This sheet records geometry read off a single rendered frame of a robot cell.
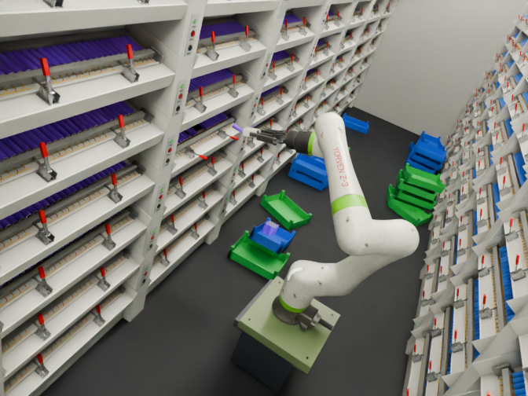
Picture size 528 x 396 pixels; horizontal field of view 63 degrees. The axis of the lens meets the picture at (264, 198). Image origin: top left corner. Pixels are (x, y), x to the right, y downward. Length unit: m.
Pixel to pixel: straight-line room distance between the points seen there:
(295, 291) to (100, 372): 0.83
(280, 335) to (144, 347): 0.60
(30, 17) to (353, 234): 0.97
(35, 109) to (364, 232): 0.92
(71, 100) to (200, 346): 1.29
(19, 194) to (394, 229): 1.03
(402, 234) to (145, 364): 1.16
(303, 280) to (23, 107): 1.09
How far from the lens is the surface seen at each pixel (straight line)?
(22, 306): 1.39
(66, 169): 1.19
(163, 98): 1.42
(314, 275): 1.66
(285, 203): 3.08
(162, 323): 2.08
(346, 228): 1.33
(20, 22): 0.92
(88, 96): 1.11
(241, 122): 2.10
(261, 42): 1.99
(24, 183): 1.13
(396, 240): 1.40
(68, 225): 1.32
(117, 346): 1.99
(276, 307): 1.81
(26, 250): 1.25
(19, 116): 0.99
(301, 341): 1.77
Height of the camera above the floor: 1.61
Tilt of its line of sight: 32 degrees down
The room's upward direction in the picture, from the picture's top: 20 degrees clockwise
